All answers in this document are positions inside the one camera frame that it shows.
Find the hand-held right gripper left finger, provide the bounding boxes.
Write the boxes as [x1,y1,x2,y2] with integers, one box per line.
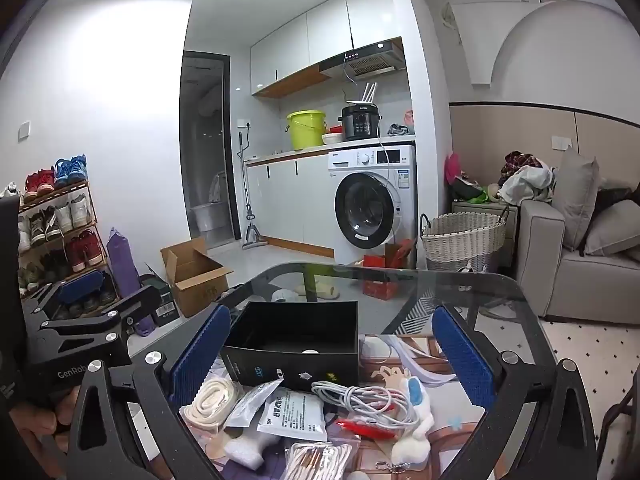
[65,303,233,480]

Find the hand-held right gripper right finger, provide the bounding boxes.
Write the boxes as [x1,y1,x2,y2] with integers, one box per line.
[431,304,601,480]

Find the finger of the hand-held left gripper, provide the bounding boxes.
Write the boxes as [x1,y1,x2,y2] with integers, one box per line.
[22,271,106,322]
[37,285,162,356]

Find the cream strap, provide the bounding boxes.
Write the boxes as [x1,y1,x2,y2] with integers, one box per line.
[180,379,246,436]

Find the black cardboard box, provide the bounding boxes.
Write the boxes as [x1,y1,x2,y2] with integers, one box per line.
[221,301,360,392]

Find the clear plastic bag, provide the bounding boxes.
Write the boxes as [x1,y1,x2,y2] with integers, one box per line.
[225,379,284,432]

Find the white and blue sock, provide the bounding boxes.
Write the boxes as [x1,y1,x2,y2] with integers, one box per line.
[390,375,437,467]

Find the white foam piece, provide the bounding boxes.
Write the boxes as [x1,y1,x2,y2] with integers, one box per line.
[222,431,282,467]

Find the silver packet with black text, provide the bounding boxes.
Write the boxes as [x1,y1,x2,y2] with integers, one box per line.
[256,389,329,444]

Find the white cable bundle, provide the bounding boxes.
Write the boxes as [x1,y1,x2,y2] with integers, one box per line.
[311,379,418,429]

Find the red and white packet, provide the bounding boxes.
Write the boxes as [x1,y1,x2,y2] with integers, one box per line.
[327,416,397,442]

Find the bag of cotton ropes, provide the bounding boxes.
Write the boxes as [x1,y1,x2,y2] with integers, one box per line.
[284,441,354,480]

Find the person's left hand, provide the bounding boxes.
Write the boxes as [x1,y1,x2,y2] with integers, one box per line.
[7,384,81,461]

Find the dark green box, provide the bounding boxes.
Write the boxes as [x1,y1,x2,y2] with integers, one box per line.
[140,274,179,329]

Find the rows of shoes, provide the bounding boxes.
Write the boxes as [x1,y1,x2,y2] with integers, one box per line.
[0,154,119,312]

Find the purple yoga mat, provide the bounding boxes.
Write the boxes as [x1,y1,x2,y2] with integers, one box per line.
[106,227,156,337]

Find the brown cardboard box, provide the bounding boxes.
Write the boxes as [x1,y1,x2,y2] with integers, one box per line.
[160,237,235,319]

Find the printed desk mat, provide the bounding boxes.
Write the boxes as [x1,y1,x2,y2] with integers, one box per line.
[200,332,490,480]

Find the wooden shoe rack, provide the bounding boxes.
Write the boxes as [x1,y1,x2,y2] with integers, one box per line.
[17,180,121,311]

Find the white wicker basket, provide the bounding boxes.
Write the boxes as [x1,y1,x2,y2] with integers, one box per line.
[420,212,509,274]

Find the white toilet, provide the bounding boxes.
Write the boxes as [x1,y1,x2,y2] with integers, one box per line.
[191,202,226,234]

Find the red box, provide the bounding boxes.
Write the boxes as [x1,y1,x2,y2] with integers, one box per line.
[362,240,416,302]

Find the flat mop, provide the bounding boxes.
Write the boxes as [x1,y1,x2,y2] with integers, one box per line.
[237,132,261,252]

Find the grey sofa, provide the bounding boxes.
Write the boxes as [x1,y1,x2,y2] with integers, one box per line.
[515,199,640,319]

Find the pile of clothes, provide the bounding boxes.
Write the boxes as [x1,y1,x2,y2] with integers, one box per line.
[497,150,556,206]

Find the white base cabinets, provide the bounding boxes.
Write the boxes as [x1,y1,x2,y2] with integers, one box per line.
[245,152,336,257]

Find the pink bag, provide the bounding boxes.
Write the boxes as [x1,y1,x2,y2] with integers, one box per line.
[445,154,464,187]

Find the tall grey pillow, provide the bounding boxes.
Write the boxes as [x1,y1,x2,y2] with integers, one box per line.
[551,146,601,252]

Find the flat grey pillow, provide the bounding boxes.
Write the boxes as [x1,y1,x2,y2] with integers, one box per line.
[585,199,640,257]

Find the white washing machine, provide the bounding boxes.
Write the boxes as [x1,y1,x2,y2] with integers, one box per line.
[327,145,418,267]

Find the green plastic bucket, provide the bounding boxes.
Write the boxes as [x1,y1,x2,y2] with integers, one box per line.
[286,110,327,151]

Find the black pressure cooker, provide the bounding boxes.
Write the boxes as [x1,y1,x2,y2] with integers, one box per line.
[338,104,384,143]

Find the white router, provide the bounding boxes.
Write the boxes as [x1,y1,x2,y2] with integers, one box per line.
[348,81,377,107]

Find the range hood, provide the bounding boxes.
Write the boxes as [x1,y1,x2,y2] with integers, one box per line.
[320,41,406,81]

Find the black door frame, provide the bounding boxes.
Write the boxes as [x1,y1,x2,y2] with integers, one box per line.
[179,51,241,252]

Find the white wall cabinets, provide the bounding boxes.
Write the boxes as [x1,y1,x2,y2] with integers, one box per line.
[250,0,404,97]

